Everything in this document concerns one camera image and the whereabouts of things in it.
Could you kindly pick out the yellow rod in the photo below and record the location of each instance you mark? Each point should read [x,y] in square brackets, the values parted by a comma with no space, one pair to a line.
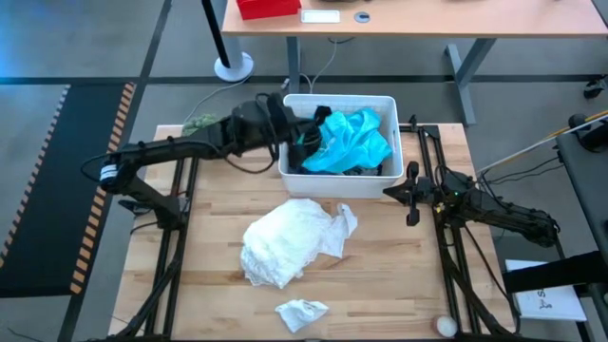
[589,120]

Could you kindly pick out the green chenille cloth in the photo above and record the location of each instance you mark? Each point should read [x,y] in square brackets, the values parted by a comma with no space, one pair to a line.
[199,124]

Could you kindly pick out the black hazard-striped floor mat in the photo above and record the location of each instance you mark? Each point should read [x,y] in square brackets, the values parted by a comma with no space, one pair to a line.
[52,190]

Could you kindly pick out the large white lace garment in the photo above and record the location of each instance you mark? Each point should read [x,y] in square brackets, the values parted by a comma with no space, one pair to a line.
[285,242]

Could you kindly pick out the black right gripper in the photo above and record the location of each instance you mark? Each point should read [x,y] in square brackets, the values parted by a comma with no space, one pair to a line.
[427,195]

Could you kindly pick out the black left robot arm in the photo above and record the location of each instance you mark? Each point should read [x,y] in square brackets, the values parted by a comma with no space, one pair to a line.
[161,149]

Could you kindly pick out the red plastic box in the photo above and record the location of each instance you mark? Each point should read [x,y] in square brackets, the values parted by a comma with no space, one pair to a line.
[268,8]

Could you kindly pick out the white flat device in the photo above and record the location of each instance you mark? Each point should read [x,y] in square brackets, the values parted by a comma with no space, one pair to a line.
[320,16]

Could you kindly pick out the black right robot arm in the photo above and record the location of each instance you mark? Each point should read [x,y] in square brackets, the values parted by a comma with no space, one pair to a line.
[503,216]

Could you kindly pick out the wooden desk grey legs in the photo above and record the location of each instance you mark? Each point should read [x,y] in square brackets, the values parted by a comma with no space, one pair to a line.
[427,21]

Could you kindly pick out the black chair caster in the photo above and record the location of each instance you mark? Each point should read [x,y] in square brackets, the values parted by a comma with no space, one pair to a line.
[596,88]

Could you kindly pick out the turquoise green garment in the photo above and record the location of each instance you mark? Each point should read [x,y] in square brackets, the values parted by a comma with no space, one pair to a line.
[351,140]

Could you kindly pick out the black pole grey round base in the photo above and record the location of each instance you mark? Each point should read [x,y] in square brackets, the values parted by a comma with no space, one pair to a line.
[233,67]

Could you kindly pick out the white printed paper sheet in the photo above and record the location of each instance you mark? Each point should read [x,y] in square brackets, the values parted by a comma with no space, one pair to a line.
[556,304]

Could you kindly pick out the dark grey side table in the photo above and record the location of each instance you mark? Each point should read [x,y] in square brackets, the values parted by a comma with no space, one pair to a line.
[589,190]

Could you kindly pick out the black flat bar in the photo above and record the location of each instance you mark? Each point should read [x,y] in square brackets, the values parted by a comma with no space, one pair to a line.
[556,273]

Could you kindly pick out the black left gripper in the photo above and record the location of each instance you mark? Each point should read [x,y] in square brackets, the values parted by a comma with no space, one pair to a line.
[285,128]

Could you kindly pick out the white plastic mesh basket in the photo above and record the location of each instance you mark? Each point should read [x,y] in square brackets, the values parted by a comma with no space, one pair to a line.
[342,185]

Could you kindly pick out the black aluminium frame rails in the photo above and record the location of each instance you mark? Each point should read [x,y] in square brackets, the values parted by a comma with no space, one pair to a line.
[174,294]
[430,132]

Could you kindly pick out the small white tagged cloth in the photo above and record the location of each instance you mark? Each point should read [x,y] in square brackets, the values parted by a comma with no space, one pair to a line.
[299,313]

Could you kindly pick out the dark grey floor box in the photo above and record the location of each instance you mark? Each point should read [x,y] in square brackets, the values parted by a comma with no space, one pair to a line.
[527,247]

